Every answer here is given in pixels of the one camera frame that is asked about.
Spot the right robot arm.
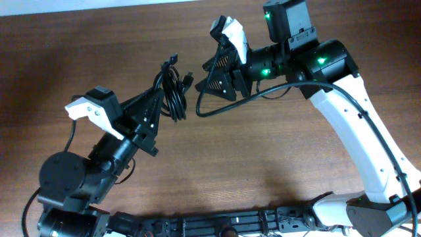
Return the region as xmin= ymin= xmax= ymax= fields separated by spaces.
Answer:
xmin=196 ymin=1 xmax=420 ymax=236

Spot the black cable bundle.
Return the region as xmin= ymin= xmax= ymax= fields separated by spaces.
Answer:
xmin=152 ymin=53 xmax=195 ymax=124

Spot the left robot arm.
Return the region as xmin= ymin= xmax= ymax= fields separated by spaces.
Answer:
xmin=21 ymin=86 xmax=164 ymax=236

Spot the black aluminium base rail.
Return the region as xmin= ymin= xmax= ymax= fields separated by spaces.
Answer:
xmin=108 ymin=205 xmax=330 ymax=237

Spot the right camera black cable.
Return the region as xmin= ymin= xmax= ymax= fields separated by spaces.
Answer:
xmin=195 ymin=39 xmax=419 ymax=237

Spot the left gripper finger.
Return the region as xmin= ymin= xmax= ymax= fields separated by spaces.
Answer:
xmin=132 ymin=88 xmax=164 ymax=132
xmin=120 ymin=92 xmax=155 ymax=115

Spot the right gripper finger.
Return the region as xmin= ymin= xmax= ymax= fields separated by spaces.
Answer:
xmin=202 ymin=46 xmax=240 ymax=72
xmin=195 ymin=72 xmax=236 ymax=101

